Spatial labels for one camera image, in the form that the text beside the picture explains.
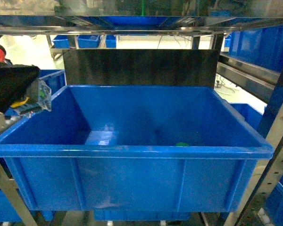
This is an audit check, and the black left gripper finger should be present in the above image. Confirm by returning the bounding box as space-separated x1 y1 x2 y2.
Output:
0 65 40 113

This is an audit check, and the blue bin left shelf middle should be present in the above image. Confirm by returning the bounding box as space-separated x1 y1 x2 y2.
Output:
0 85 274 212

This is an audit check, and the black back panel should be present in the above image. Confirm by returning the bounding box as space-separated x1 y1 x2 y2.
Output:
63 49 219 87

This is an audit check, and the green push button in bin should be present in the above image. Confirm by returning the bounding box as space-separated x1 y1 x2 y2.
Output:
175 142 189 147

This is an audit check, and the steel shelf upright post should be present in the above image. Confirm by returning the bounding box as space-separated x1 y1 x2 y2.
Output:
226 14 283 226

